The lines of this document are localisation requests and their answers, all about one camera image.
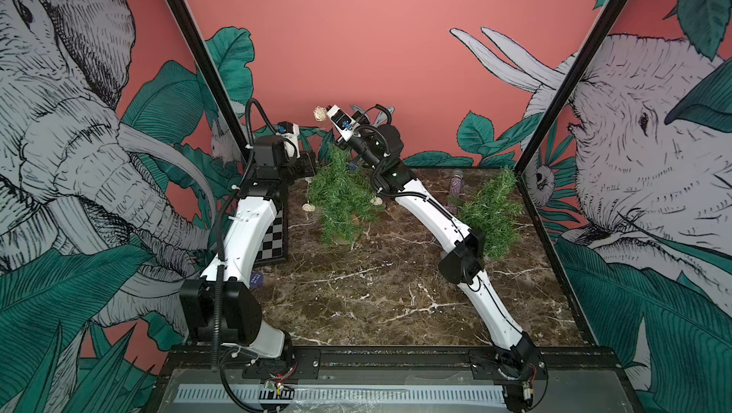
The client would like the rattan ball string light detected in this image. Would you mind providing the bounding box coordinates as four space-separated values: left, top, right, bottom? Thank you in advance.
302 106 383 213

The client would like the green christmas tree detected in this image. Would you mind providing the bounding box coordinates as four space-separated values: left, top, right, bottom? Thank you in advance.
307 146 383 245
457 168 523 260

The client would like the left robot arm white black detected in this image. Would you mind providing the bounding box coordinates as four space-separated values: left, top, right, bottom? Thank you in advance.
179 98 316 370

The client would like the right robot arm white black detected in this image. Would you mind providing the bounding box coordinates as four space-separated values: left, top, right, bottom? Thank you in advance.
327 105 546 384

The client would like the black white checkerboard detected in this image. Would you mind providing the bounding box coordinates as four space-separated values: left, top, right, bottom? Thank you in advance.
255 207 288 267

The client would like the purple glitter tube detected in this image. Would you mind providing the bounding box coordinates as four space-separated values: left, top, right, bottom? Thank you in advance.
447 169 463 214

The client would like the purple poker chip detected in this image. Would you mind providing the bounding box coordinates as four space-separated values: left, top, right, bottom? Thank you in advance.
250 272 264 289

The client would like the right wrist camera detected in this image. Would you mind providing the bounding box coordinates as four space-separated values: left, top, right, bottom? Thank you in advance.
326 105 358 142

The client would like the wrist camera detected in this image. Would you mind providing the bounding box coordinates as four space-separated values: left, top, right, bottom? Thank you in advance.
278 121 300 159
326 105 358 142

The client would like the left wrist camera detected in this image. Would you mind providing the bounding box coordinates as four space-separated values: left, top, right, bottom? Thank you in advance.
278 121 300 159

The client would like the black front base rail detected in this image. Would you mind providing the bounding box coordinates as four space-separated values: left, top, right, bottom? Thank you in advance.
153 345 630 382

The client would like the left black frame post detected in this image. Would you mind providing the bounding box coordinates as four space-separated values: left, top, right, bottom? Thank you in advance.
166 0 249 161

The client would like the black frame post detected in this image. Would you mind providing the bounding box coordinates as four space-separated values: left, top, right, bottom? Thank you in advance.
166 0 249 161
514 0 629 178

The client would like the white slotted cable duct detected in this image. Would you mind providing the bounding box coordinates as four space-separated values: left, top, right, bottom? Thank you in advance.
172 383 507 407

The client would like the right black frame post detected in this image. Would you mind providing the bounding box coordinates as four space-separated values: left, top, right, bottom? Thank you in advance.
514 0 629 178

